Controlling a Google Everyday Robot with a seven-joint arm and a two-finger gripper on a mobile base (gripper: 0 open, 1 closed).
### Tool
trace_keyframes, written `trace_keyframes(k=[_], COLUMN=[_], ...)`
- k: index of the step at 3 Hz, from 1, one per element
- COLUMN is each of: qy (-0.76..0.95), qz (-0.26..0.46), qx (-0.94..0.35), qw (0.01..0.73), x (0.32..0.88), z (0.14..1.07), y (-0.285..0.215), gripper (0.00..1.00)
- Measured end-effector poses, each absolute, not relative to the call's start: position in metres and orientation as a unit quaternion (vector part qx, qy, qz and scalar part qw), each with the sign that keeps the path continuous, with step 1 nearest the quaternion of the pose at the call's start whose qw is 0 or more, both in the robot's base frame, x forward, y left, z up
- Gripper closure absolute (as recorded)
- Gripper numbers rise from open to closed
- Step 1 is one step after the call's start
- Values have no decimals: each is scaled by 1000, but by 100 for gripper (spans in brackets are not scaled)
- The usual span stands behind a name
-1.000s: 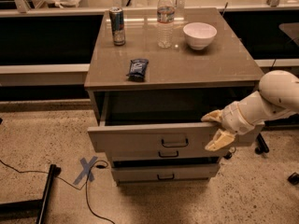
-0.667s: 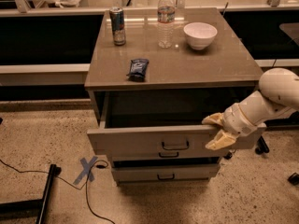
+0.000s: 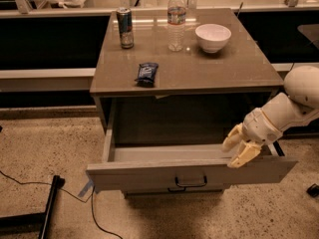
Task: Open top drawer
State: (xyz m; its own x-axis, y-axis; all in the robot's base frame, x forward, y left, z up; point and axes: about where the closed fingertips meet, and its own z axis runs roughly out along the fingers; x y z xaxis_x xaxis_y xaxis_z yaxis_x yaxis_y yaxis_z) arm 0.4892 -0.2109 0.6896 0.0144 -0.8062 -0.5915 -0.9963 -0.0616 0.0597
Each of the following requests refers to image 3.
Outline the grey top drawer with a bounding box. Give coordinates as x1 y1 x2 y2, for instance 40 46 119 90
85 98 299 194

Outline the black stand leg right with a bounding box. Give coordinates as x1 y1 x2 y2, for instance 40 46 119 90
273 141 285 156

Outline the black floor cable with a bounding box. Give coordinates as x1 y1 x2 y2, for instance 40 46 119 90
0 168 124 239

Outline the grey bottom drawer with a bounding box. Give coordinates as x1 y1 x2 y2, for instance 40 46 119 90
122 184 230 198

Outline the black stand leg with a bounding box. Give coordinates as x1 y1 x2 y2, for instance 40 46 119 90
273 141 285 156
0 175 65 239

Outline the grey drawer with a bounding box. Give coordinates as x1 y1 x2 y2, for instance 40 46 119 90
122 184 230 198
85 98 299 194

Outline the dark blue snack packet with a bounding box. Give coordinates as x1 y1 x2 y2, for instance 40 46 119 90
136 62 159 88

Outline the clear plastic water bottle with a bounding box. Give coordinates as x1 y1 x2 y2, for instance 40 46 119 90
167 0 186 51

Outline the black stand leg left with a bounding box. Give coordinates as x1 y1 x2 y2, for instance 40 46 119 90
0 175 65 239

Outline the black caster right edge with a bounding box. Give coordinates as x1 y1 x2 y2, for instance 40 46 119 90
306 184 319 197

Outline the grey drawer cabinet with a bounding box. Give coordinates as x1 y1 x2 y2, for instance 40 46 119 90
89 7 285 198

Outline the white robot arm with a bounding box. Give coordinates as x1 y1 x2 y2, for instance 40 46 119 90
221 66 319 168

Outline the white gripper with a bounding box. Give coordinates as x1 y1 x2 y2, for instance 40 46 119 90
221 108 282 168

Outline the white ceramic bowl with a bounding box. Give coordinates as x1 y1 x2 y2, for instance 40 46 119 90
195 24 231 53

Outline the energy drink can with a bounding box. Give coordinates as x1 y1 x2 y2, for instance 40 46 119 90
117 7 134 49

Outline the blue tape cross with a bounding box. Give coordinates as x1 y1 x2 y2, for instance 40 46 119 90
78 180 94 198

